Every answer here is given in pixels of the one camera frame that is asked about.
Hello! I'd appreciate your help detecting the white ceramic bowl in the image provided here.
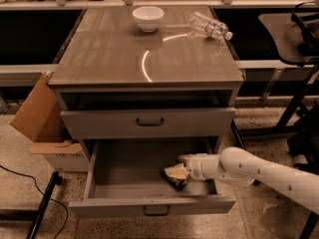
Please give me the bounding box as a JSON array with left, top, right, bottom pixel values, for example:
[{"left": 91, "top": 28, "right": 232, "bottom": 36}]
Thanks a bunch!
[{"left": 133, "top": 6, "right": 164, "bottom": 33}]

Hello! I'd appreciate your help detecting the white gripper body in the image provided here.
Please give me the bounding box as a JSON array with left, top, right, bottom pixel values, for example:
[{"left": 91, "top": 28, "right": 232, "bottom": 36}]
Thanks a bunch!
[{"left": 186, "top": 153, "right": 222, "bottom": 180}]

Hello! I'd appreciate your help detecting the black table leg frame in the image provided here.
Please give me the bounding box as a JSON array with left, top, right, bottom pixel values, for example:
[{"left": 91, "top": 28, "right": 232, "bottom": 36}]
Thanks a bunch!
[{"left": 230, "top": 65, "right": 319, "bottom": 148}]

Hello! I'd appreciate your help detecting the dark rxbar chocolate wrapper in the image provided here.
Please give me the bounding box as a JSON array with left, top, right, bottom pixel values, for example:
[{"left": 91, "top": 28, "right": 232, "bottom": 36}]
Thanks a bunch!
[{"left": 160, "top": 170, "right": 187, "bottom": 191}]

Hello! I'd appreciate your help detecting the white cardboard box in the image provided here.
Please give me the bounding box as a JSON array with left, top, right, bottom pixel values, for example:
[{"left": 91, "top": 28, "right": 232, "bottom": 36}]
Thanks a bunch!
[{"left": 29, "top": 140, "right": 89, "bottom": 172}]

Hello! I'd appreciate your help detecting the black floor cable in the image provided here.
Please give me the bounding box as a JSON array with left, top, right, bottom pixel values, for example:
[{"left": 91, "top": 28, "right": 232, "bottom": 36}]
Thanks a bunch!
[{"left": 0, "top": 164, "right": 70, "bottom": 239}]

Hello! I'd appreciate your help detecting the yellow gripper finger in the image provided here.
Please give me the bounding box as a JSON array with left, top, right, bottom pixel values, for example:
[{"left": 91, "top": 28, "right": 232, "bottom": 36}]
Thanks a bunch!
[
  {"left": 164, "top": 163, "right": 189, "bottom": 180},
  {"left": 178, "top": 154, "right": 194, "bottom": 163}
]

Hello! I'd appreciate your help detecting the grey drawer cabinet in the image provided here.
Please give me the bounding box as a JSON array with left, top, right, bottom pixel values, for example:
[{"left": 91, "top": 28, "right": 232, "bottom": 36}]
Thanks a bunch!
[{"left": 49, "top": 5, "right": 243, "bottom": 155}]

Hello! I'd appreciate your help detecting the brown cardboard flap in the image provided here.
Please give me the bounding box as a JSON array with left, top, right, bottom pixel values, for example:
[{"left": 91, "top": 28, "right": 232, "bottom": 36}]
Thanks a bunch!
[{"left": 10, "top": 72, "right": 64, "bottom": 142}]

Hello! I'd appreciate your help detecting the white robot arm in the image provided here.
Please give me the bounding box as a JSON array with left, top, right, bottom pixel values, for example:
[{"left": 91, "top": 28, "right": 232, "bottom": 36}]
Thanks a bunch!
[{"left": 163, "top": 147, "right": 319, "bottom": 214}]

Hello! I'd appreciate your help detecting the closed upper drawer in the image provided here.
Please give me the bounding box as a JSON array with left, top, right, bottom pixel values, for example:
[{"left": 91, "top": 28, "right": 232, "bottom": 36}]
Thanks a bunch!
[{"left": 61, "top": 108, "right": 235, "bottom": 139}]

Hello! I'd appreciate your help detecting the open lower drawer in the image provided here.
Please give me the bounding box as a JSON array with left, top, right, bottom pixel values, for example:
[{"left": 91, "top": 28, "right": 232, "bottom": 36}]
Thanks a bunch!
[{"left": 70, "top": 137, "right": 235, "bottom": 218}]

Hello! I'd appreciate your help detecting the black stand leg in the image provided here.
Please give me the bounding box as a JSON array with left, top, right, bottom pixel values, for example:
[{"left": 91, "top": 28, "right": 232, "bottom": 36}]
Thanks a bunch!
[{"left": 0, "top": 172, "right": 62, "bottom": 239}]

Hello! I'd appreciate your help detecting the clear plastic water bottle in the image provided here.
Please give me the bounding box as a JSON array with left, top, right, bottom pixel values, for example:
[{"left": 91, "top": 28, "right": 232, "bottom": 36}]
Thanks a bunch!
[{"left": 188, "top": 12, "right": 233, "bottom": 40}]

